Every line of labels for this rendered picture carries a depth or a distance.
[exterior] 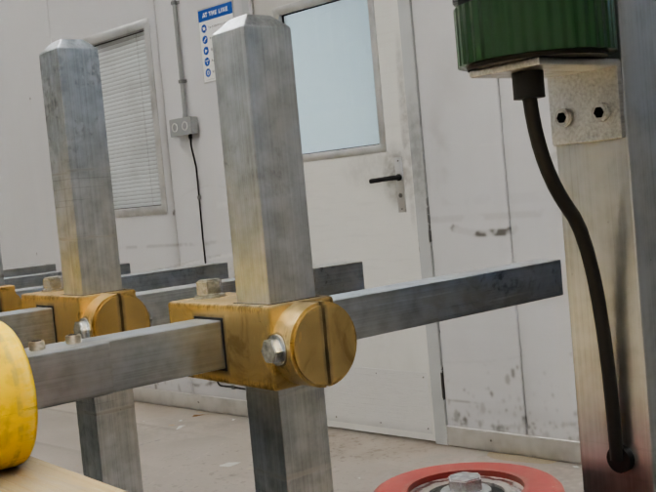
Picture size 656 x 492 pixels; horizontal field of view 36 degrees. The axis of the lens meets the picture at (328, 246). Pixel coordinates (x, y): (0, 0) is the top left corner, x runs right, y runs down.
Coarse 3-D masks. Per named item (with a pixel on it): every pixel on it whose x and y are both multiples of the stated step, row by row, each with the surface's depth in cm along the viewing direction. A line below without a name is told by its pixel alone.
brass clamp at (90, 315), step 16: (32, 304) 84; (48, 304) 82; (64, 304) 79; (80, 304) 77; (96, 304) 77; (112, 304) 77; (128, 304) 77; (64, 320) 79; (80, 320) 77; (96, 320) 76; (112, 320) 77; (128, 320) 77; (144, 320) 78; (64, 336) 80; (96, 336) 76
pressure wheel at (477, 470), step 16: (448, 464) 45; (464, 464) 44; (480, 464) 44; (496, 464) 44; (512, 464) 44; (400, 480) 43; (416, 480) 43; (432, 480) 43; (448, 480) 43; (464, 480) 40; (480, 480) 41; (496, 480) 42; (512, 480) 42; (528, 480) 41; (544, 480) 41
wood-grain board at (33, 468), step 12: (12, 468) 54; (24, 468) 54; (36, 468) 53; (48, 468) 53; (60, 468) 53; (0, 480) 51; (12, 480) 51; (24, 480) 51; (36, 480) 51; (48, 480) 51; (60, 480) 50; (72, 480) 50; (84, 480) 50; (96, 480) 50
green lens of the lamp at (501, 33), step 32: (480, 0) 36; (512, 0) 35; (544, 0) 35; (576, 0) 35; (608, 0) 36; (480, 32) 36; (512, 32) 35; (544, 32) 35; (576, 32) 35; (608, 32) 36
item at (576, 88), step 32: (480, 64) 37; (512, 64) 37; (544, 64) 36; (576, 64) 37; (608, 64) 38; (544, 96) 38; (576, 96) 40; (608, 96) 39; (576, 128) 40; (608, 128) 39; (544, 160) 38; (576, 224) 39; (608, 320) 40; (608, 352) 40; (608, 384) 40; (608, 416) 40
